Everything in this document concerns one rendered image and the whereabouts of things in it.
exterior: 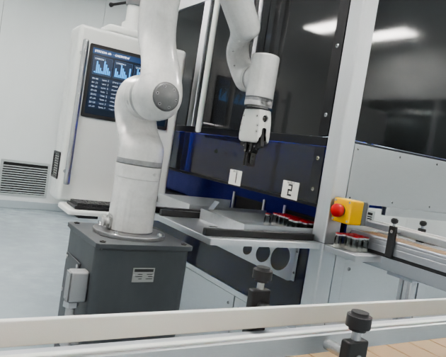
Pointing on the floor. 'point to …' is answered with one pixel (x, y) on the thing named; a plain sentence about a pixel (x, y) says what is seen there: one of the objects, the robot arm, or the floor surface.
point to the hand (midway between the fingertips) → (249, 159)
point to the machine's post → (339, 147)
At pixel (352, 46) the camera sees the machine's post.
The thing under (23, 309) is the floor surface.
